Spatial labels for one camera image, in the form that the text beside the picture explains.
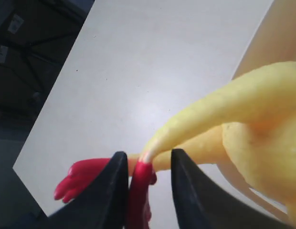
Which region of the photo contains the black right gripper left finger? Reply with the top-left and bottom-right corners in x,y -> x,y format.
48,152 -> 128,229

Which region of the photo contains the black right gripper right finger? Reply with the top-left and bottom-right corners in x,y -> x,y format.
171,149 -> 288,229

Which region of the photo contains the whole yellow rubber chicken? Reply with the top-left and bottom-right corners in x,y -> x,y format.
53,61 -> 296,229

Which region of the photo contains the cream bin marked O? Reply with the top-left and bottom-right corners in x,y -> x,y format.
233,0 -> 296,78

